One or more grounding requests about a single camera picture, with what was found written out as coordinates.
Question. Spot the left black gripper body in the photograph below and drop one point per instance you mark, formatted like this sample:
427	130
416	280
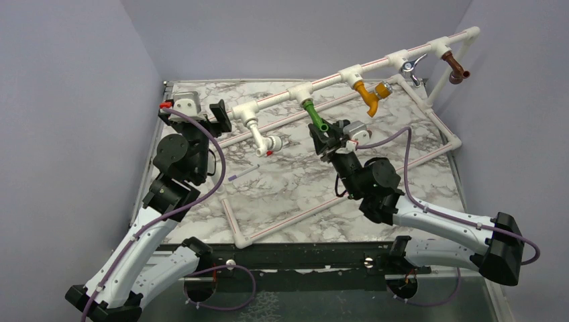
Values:
192	128

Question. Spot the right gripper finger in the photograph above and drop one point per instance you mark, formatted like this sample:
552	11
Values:
320	139
336	129

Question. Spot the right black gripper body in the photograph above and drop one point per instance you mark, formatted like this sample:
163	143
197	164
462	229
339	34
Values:
331	150

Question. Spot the green faucet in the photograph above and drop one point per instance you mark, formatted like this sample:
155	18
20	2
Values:
317	121

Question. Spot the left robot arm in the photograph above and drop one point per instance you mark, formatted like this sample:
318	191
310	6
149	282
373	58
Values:
191	168

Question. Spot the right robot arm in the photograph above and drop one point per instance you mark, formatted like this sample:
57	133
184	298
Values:
492	246

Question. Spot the white plastic faucet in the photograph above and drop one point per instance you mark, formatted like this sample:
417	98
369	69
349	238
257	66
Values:
263	144

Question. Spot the purple white pen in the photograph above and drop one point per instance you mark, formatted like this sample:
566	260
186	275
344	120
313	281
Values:
243	173

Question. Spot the orange yellow faucet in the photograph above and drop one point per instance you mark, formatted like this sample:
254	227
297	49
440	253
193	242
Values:
371	98

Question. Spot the chrome lever faucet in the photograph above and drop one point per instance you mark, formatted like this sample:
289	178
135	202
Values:
408	70

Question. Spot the brown faucet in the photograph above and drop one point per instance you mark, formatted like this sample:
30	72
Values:
457	73

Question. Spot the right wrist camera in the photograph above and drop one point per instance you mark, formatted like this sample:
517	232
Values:
358	134

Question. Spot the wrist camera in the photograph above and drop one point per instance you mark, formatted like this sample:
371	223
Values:
358	134
187	103

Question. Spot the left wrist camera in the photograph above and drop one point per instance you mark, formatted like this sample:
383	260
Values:
187	103

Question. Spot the black table front rail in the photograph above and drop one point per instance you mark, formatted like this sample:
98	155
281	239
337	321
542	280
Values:
304	267

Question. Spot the white PVC pipe frame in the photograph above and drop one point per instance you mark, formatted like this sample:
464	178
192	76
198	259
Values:
458	43

